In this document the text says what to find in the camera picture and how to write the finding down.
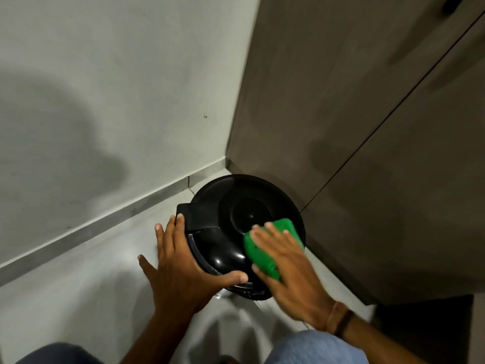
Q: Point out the person's left thumb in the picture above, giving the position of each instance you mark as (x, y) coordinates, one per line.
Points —
(229, 280)

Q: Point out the person's right hand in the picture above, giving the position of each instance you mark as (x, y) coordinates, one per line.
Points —
(299, 278)

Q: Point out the person's blue jeans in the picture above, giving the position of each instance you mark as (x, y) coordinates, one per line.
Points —
(310, 348)

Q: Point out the person's left little finger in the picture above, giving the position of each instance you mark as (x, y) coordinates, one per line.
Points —
(147, 266)

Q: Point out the person's right forearm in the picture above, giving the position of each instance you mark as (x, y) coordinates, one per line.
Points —
(382, 343)

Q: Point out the person's left forearm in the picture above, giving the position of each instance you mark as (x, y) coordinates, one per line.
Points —
(151, 341)

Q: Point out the green scrub sponge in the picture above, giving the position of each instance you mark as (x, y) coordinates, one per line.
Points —
(265, 257)

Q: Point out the black round trash bin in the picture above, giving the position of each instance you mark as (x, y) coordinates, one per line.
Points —
(223, 223)

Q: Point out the person's right fingers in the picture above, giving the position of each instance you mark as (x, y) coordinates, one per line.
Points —
(271, 242)

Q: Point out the brown wooden cabinet door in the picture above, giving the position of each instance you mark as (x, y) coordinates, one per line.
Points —
(322, 87)
(409, 185)

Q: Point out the grey baseboard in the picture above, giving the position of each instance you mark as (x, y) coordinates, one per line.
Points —
(110, 219)

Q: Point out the person's left hand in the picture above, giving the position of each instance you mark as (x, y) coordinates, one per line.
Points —
(182, 278)

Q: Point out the brown wrist band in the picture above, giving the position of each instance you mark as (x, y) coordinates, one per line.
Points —
(340, 318)

